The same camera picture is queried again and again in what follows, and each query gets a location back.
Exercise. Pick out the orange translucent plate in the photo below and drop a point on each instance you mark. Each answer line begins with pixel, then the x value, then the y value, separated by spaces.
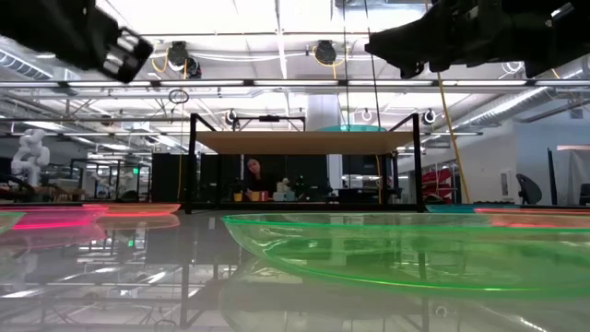
pixel 544 217
pixel 138 208

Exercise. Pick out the light blue cup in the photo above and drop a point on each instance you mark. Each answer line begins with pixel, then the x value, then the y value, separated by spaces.
pixel 278 197
pixel 290 196

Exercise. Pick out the person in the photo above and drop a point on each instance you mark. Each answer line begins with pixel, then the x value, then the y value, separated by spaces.
pixel 259 182

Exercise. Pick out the red storage bins rack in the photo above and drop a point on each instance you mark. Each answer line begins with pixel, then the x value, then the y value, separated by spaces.
pixel 437 184

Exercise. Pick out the yellow cup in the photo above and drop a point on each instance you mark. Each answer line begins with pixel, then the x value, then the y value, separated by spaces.
pixel 238 197
pixel 255 196

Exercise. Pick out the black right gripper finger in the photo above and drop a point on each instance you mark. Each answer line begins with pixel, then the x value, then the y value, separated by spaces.
pixel 405 46

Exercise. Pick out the teal translucent plate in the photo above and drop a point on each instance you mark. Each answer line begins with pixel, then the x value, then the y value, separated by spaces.
pixel 350 128
pixel 449 208

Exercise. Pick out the wooden shelf with black frame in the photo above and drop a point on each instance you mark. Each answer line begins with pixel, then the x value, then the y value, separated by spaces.
pixel 299 143

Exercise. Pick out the green translucent plate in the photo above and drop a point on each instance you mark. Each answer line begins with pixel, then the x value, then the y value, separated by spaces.
pixel 7 222
pixel 369 258

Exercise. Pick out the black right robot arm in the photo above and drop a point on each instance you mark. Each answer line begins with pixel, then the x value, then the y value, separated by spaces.
pixel 562 41

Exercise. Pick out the black cabinet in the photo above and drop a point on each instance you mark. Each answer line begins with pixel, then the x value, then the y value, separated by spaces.
pixel 168 177

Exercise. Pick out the black office chair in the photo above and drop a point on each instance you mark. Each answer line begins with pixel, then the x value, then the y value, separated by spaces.
pixel 529 189

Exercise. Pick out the pink translucent plate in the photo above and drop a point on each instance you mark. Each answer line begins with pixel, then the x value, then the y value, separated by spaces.
pixel 50 217

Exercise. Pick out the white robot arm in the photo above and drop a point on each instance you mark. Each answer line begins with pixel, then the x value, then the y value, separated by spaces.
pixel 30 157

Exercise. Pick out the long overhead light bar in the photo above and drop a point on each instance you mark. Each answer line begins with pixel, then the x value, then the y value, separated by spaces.
pixel 295 83

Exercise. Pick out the red cup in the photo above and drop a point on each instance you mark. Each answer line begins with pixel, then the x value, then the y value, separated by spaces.
pixel 264 196

